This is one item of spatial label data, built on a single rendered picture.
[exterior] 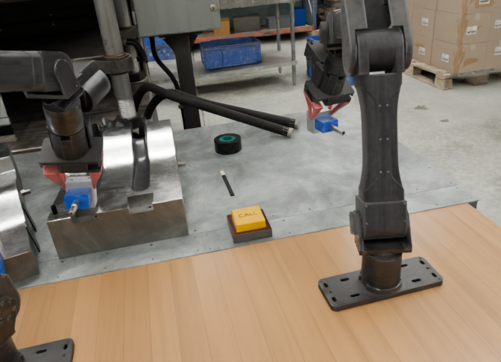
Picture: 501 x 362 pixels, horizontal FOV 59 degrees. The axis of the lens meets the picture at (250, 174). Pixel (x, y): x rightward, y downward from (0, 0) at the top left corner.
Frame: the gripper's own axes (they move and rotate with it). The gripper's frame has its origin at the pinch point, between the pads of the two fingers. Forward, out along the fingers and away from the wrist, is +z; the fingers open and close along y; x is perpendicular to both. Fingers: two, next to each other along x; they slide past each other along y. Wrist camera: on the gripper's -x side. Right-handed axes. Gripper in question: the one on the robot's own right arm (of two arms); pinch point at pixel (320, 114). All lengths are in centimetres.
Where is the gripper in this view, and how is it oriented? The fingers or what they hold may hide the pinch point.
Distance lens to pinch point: 111.3
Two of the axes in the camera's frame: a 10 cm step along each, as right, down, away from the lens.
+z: -1.1, 5.9, 8.0
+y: -9.2, 2.3, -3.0
